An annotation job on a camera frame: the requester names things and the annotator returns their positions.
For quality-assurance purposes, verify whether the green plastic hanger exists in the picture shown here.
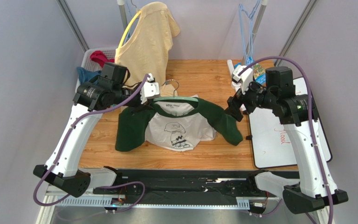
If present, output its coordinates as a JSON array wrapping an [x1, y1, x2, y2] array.
[[152, 79, 199, 116]]

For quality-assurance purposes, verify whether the green and white t-shirt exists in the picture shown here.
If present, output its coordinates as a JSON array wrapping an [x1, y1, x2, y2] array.
[[115, 98, 243, 152]]

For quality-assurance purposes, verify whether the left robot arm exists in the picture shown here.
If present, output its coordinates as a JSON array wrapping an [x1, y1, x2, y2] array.
[[33, 62, 160, 200]]

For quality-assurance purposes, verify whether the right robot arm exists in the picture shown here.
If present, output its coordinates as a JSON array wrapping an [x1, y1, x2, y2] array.
[[225, 66, 349, 214]]

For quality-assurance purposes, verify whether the cream yellow t-shirt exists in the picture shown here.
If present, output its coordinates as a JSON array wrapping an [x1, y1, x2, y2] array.
[[115, 2, 181, 97]]

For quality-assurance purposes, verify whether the yellow plastic hanger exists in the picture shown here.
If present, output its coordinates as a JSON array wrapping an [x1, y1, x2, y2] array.
[[118, 10, 142, 48]]

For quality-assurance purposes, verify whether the white clothes rack base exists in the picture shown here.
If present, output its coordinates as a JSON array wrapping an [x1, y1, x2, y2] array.
[[227, 59, 245, 113]]

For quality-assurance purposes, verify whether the white dry-erase board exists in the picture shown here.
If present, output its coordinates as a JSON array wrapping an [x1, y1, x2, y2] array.
[[248, 77, 332, 169]]

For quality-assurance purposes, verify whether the blue garment in basket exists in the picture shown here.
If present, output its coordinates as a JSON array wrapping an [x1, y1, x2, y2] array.
[[76, 67, 102, 84]]

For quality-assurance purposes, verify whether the red garment in basket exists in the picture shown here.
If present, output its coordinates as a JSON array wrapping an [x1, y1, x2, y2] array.
[[89, 50, 115, 68]]

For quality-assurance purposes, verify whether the white plastic laundry basket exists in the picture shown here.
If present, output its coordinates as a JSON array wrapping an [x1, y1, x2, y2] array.
[[75, 47, 117, 91]]

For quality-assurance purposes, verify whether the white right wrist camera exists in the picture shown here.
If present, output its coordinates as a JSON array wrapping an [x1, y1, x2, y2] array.
[[231, 65, 254, 94]]

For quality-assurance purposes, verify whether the blue wire hanger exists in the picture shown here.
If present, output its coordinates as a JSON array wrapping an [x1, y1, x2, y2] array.
[[238, 0, 262, 67]]

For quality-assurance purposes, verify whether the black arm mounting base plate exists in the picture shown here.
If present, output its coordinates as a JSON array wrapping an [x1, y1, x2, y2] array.
[[93, 169, 272, 205]]

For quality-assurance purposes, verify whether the aluminium frame post right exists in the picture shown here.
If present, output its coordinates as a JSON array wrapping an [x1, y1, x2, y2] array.
[[279, 0, 319, 57]]

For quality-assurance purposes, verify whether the aluminium frame post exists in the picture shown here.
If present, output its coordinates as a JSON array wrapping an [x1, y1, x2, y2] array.
[[56, 0, 90, 52], [279, 0, 319, 57]]

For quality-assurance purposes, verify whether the aluminium frame post left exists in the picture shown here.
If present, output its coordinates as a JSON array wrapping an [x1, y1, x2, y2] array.
[[56, 0, 90, 52]]

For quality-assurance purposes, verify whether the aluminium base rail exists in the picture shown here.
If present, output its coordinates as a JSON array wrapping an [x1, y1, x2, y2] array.
[[44, 175, 328, 217]]

